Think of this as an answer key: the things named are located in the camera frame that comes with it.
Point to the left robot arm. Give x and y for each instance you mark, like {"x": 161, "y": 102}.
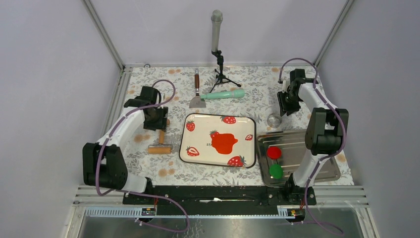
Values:
{"x": 104, "y": 165}

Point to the strawberry print white tray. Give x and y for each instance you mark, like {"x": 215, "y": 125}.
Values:
{"x": 195, "y": 145}

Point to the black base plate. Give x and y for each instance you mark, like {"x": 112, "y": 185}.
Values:
{"x": 216, "y": 200}

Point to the wooden dough roller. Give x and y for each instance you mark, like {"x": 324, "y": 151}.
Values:
{"x": 161, "y": 147}

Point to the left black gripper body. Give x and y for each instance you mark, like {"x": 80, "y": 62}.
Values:
{"x": 158, "y": 120}

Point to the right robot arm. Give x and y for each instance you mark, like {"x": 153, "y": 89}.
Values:
{"x": 325, "y": 135}

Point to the silver microphone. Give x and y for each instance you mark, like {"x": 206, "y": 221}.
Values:
{"x": 216, "y": 20}

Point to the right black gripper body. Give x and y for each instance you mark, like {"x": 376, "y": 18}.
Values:
{"x": 288, "y": 102}

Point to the red dough disc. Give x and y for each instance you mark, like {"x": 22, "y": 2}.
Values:
{"x": 274, "y": 153}

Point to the stainless steel tray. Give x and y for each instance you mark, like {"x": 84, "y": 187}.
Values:
{"x": 292, "y": 145}

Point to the floral pattern table mat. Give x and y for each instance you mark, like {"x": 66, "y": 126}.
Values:
{"x": 177, "y": 86}

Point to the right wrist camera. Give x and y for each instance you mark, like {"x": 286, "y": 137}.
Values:
{"x": 296, "y": 78}

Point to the mint green rolling pin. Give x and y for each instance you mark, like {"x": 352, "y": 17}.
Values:
{"x": 238, "y": 93}

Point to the small round metal cup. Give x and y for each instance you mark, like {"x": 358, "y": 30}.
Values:
{"x": 274, "y": 120}

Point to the green dough disc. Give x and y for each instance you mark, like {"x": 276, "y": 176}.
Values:
{"x": 276, "y": 171}

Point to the wooden handled metal scraper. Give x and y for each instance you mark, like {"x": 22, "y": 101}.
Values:
{"x": 197, "y": 101}

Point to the black tripod mic stand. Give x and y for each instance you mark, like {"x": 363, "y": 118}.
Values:
{"x": 220, "y": 77}

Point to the orange dough piece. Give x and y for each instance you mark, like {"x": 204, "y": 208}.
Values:
{"x": 223, "y": 143}

